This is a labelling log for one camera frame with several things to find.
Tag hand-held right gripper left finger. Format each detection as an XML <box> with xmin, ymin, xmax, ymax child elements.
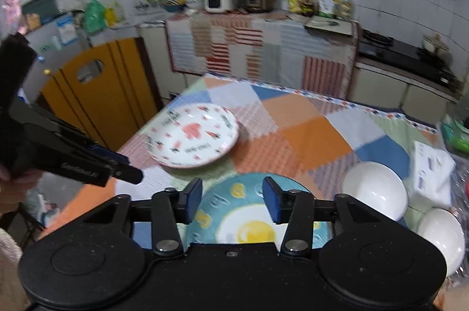
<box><xmin>82</xmin><ymin>178</ymin><xmax>203</xmax><ymax>257</ymax></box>

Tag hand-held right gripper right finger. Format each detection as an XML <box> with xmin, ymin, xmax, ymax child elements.
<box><xmin>263</xmin><ymin>176</ymin><xmax>385</xmax><ymax>257</ymax></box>

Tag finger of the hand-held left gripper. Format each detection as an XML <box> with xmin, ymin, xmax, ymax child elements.
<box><xmin>10</xmin><ymin>103</ymin><xmax>130</xmax><ymax>165</ymax></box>
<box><xmin>40</xmin><ymin>149</ymin><xmax>144</xmax><ymax>187</ymax></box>

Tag blue plate with egg print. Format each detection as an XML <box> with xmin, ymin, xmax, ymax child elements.
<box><xmin>184</xmin><ymin>172</ymin><xmax>332</xmax><ymax>246</ymax></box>

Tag white plate with pink hearts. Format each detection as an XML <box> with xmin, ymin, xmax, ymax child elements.
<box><xmin>147</xmin><ymin>103</ymin><xmax>240</xmax><ymax>169</ymax></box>

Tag white bowl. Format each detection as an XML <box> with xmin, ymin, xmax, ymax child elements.
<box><xmin>417</xmin><ymin>207</ymin><xmax>466</xmax><ymax>279</ymax></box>
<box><xmin>342</xmin><ymin>161</ymin><xmax>409</xmax><ymax>222</ymax></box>

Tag person's left hand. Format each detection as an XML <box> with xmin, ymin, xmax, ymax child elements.
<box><xmin>0</xmin><ymin>164</ymin><xmax>42</xmax><ymax>215</ymax></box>

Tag orange folding table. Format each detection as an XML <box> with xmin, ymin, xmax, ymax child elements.
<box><xmin>40</xmin><ymin>37</ymin><xmax>164</xmax><ymax>151</ymax></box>

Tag blue and white box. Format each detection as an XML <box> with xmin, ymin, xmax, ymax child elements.
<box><xmin>56</xmin><ymin>15</ymin><xmax>80</xmax><ymax>46</ymax></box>

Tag patchwork checkered tablecloth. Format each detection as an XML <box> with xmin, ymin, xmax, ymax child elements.
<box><xmin>38</xmin><ymin>74</ymin><xmax>469</xmax><ymax>297</ymax></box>

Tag green plastic bag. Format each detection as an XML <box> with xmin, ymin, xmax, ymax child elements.
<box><xmin>84</xmin><ymin>0</ymin><xmax>109</xmax><ymax>37</ymax></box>

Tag cream fleece clothing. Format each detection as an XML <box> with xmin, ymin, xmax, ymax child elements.
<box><xmin>0</xmin><ymin>228</ymin><xmax>30</xmax><ymax>311</ymax></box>

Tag striped patchwork counter cloth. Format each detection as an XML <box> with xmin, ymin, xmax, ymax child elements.
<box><xmin>165</xmin><ymin>11</ymin><xmax>359</xmax><ymax>99</ymax></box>

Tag cream base cabinets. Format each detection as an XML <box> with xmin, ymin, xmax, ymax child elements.
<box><xmin>137</xmin><ymin>22</ymin><xmax>460</xmax><ymax>123</ymax></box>

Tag white tissue pack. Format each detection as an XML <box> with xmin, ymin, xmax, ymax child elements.
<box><xmin>406</xmin><ymin>140</ymin><xmax>457</xmax><ymax>209</ymax></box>

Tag blue serving bowl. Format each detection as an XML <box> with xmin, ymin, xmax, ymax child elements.
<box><xmin>162</xmin><ymin>0</ymin><xmax>188</xmax><ymax>13</ymax></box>

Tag cutting board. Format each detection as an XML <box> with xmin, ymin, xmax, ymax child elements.
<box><xmin>304</xmin><ymin>16</ymin><xmax>353</xmax><ymax>35</ymax></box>

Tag black gas stove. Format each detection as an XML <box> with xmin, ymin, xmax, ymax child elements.
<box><xmin>357</xmin><ymin>30</ymin><xmax>459</xmax><ymax>90</ymax></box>

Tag green plastic pack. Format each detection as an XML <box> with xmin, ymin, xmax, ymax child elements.
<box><xmin>441</xmin><ymin>113</ymin><xmax>469</xmax><ymax>155</ymax></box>

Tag yellow snack bag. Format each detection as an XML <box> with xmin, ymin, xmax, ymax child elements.
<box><xmin>285</xmin><ymin>0</ymin><xmax>309</xmax><ymax>15</ymax></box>

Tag cream cooking pot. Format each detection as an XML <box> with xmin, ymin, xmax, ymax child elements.
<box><xmin>421</xmin><ymin>34</ymin><xmax>450</xmax><ymax>55</ymax></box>

